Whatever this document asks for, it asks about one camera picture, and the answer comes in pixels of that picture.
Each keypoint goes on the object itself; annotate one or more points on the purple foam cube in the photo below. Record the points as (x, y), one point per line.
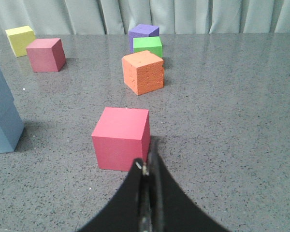
(142, 30)

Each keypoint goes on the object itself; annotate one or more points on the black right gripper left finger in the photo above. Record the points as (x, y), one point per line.
(121, 212)

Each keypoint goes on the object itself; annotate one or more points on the small red foam cube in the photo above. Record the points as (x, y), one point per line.
(46, 55)

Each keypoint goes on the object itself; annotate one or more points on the large red foam cube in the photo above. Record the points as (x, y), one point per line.
(121, 136)

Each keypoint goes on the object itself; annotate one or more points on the grey curtain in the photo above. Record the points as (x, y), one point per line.
(171, 16)

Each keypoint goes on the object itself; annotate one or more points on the yellow foam cube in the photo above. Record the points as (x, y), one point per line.
(19, 38)

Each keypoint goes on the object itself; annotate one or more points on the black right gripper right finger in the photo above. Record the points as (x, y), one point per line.
(170, 209)

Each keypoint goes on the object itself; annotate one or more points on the dented orange foam cube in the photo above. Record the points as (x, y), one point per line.
(143, 72)

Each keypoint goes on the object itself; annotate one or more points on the smooth blue foam cube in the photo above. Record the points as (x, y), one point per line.
(11, 128)

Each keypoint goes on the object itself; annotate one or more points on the green foam cube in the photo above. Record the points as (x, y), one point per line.
(152, 44)

